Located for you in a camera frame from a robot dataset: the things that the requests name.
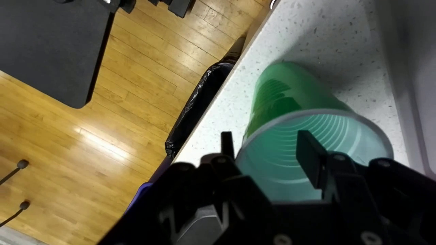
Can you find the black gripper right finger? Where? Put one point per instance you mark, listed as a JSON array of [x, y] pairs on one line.
[[347, 196]]

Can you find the black trash bag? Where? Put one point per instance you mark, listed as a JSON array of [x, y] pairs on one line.
[[200, 99]]

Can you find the green plastic cup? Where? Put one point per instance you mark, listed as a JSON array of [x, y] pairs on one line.
[[287, 100]]

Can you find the black floor mat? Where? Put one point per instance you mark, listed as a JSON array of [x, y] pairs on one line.
[[55, 46]]

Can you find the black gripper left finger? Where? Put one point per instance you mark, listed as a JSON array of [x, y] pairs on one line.
[[236, 189]]

